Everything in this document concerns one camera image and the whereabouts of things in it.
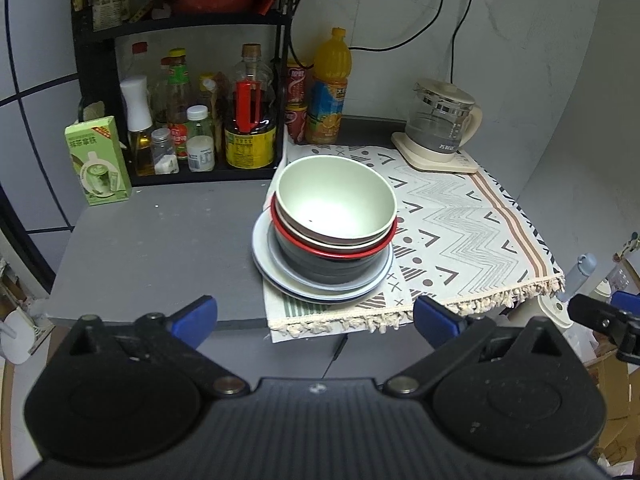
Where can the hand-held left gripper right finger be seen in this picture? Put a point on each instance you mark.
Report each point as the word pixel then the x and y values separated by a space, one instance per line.
pixel 435 320

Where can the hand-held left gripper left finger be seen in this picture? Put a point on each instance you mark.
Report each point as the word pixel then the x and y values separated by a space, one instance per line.
pixel 195 320

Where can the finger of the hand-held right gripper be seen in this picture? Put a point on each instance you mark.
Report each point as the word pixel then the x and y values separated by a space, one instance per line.
pixel 600 317
pixel 627 301

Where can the white plate with script print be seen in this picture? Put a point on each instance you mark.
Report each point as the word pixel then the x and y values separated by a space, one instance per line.
pixel 262 260

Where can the white plate with utensil print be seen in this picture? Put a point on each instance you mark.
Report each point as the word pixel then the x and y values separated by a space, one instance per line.
pixel 300 280

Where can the black bowl with red rim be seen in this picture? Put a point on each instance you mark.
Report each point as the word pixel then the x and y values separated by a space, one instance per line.
pixel 310 262

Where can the beige bowl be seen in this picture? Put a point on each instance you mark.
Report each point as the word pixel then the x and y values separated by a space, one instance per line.
pixel 285 225

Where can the pale green bowl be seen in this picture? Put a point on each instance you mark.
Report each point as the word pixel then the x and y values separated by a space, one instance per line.
pixel 330 200

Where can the blue-grey bottle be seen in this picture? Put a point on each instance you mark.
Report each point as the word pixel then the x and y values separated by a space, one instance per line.
pixel 580 270

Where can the cardboard box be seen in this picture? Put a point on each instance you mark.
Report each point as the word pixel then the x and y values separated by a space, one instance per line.
pixel 615 400

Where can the patterned fringed table cloth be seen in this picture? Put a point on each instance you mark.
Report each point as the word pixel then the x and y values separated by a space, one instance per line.
pixel 460 230

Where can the cream kettle base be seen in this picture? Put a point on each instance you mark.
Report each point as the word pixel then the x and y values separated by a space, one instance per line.
pixel 430 160

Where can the small glass spice shaker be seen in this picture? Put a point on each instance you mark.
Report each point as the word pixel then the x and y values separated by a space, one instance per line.
pixel 164 152

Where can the white capped jar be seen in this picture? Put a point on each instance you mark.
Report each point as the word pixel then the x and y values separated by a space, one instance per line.
pixel 201 145

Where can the white round object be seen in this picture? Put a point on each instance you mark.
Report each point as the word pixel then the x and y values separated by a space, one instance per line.
pixel 17 335

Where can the green drink mix box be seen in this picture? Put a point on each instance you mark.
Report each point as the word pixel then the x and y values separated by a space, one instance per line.
pixel 97 165

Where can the glass electric kettle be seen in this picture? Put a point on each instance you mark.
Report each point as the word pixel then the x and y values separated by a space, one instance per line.
pixel 440 120

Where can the oil bottle with white cap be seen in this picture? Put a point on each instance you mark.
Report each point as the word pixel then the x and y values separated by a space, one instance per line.
pixel 137 120

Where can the sauce bottle with green cap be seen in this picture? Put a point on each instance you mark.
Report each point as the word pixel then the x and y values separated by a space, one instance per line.
pixel 179 105

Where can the red drink can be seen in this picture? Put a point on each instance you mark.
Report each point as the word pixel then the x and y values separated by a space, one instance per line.
pixel 296 122
pixel 296 82

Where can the orange juice bottle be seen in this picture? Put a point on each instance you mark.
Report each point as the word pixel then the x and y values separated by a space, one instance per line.
pixel 327 95

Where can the red capped clear bottle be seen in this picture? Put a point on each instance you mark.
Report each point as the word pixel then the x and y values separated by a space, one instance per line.
pixel 140 57

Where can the black shelf rack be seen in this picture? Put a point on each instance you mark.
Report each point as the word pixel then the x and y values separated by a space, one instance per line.
pixel 95 60

